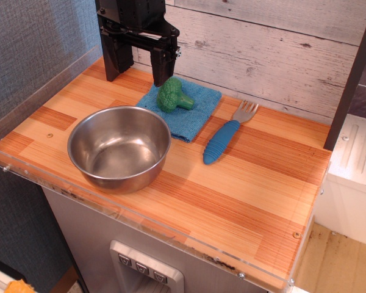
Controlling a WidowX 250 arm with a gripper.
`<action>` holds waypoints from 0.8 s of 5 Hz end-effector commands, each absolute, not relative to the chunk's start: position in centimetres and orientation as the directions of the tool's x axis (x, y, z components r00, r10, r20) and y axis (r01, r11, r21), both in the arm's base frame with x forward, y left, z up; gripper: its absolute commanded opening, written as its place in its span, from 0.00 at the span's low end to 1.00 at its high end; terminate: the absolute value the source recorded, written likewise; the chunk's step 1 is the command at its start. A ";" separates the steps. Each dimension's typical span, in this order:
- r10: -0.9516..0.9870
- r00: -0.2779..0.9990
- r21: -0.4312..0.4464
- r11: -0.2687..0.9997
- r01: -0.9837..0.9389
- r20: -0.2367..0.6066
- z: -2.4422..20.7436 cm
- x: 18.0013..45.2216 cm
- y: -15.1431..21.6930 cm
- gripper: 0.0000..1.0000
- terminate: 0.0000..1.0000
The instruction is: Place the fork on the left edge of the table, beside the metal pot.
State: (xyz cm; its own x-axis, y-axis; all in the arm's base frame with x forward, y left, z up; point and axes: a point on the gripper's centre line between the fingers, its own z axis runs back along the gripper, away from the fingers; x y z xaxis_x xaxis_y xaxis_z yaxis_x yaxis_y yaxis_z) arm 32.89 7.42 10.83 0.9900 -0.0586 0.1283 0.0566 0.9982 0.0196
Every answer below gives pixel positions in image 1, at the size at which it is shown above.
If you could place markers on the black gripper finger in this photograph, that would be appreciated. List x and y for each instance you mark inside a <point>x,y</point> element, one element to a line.
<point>162,66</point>
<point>112,45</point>

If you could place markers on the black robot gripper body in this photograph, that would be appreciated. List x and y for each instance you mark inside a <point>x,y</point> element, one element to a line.
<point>141,24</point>

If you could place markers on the blue handled metal fork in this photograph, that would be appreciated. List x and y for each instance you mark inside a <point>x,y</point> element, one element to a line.
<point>220,140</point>

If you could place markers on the green toy broccoli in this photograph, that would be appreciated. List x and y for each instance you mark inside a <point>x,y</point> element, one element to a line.
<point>170,96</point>

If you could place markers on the blue folded cloth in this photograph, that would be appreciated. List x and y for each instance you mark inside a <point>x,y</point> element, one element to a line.
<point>185,124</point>

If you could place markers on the stainless steel bowl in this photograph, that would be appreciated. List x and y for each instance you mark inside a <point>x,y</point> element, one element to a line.
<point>120,149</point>

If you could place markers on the clear acrylic table guard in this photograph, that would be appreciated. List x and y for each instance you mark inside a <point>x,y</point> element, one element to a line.
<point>248,213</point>

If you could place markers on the grey toy fridge cabinet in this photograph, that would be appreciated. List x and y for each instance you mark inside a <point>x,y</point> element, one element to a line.
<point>89,234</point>

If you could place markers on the silver dispenser button panel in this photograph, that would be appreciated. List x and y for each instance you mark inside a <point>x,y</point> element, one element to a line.
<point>144,270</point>

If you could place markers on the white toy sink unit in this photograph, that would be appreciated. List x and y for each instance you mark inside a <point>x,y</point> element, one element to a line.
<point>341,206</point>

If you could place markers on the orange object bottom left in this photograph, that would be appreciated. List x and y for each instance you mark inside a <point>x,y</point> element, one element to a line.
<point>19,286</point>

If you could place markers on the dark left shelf post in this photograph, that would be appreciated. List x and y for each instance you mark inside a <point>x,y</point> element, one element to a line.
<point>114,65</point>

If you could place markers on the dark shelf post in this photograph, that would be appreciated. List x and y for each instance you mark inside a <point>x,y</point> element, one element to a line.
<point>347,95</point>
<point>114,65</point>

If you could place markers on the dark right shelf post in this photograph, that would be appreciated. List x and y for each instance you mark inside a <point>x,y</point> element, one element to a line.
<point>347,95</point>

